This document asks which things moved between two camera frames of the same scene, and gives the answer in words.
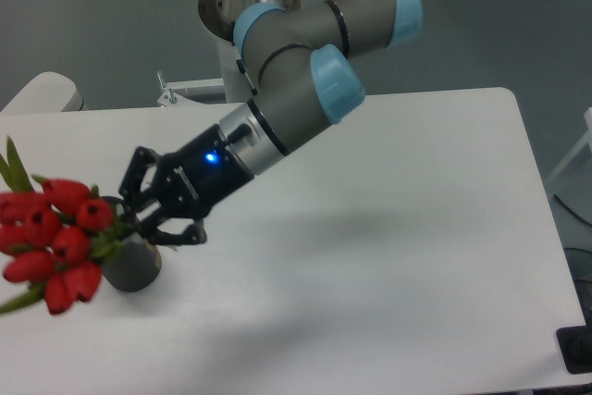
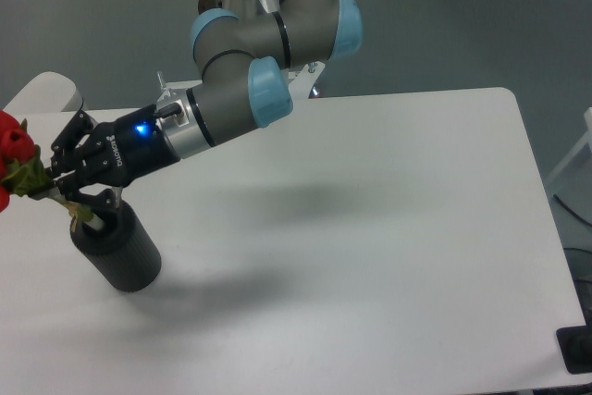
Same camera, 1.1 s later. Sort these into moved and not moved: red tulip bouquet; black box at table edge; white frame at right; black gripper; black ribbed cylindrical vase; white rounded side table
Moved: black gripper; red tulip bouquet
Not moved: white rounded side table; white frame at right; black box at table edge; black ribbed cylindrical vase
